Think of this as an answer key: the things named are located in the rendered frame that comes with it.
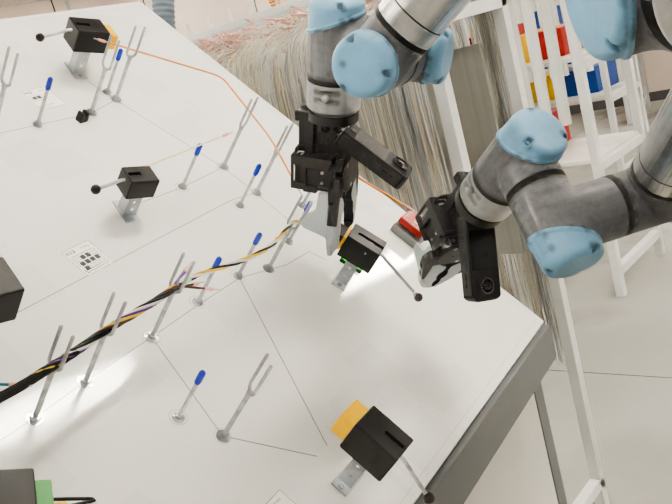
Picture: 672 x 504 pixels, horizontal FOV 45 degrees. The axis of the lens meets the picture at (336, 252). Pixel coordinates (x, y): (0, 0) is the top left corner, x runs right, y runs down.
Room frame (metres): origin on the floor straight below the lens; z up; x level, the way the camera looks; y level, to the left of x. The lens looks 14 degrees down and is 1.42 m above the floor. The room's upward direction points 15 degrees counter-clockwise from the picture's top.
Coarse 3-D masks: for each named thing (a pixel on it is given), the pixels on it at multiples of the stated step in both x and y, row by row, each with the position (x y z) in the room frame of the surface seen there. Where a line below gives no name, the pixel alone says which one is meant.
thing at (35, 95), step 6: (30, 90) 1.32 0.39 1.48; (36, 90) 1.33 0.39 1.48; (42, 90) 1.33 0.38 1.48; (30, 96) 1.31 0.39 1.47; (36, 96) 1.31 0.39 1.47; (42, 96) 1.32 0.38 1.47; (48, 96) 1.33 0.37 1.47; (54, 96) 1.33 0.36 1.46; (36, 102) 1.30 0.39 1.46; (48, 102) 1.31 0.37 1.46; (54, 102) 1.32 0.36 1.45; (60, 102) 1.33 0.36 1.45; (48, 108) 1.30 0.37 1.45
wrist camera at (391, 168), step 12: (348, 132) 1.14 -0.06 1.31; (360, 132) 1.16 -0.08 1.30; (336, 144) 1.14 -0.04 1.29; (348, 144) 1.13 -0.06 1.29; (360, 144) 1.13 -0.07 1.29; (372, 144) 1.15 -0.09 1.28; (360, 156) 1.13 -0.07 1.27; (372, 156) 1.13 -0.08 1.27; (384, 156) 1.14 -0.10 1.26; (396, 156) 1.15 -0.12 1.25; (372, 168) 1.13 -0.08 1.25; (384, 168) 1.13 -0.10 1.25; (396, 168) 1.13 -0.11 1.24; (408, 168) 1.15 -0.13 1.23; (384, 180) 1.13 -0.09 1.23; (396, 180) 1.13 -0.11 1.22
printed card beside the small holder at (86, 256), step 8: (88, 240) 1.08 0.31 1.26; (72, 248) 1.05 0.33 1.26; (80, 248) 1.06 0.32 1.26; (88, 248) 1.06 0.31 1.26; (96, 248) 1.07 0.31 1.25; (72, 256) 1.04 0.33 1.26; (80, 256) 1.05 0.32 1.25; (88, 256) 1.05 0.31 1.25; (96, 256) 1.06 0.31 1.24; (104, 256) 1.06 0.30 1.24; (80, 264) 1.03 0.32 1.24; (88, 264) 1.04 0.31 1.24; (96, 264) 1.04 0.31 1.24; (104, 264) 1.05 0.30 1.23; (88, 272) 1.03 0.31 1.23
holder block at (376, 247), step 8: (352, 232) 1.18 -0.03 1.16; (360, 232) 1.19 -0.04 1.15; (368, 232) 1.20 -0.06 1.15; (352, 240) 1.17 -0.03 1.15; (360, 240) 1.17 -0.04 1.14; (368, 240) 1.19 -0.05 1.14; (376, 240) 1.19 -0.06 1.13; (344, 248) 1.18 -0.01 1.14; (352, 248) 1.18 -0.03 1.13; (360, 248) 1.17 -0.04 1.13; (368, 248) 1.17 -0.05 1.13; (376, 248) 1.17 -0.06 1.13; (344, 256) 1.18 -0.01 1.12; (352, 256) 1.18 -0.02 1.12; (360, 256) 1.17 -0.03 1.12; (368, 256) 1.17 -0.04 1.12; (376, 256) 1.16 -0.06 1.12; (360, 264) 1.18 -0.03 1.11; (368, 264) 1.17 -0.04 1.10; (368, 272) 1.18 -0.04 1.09
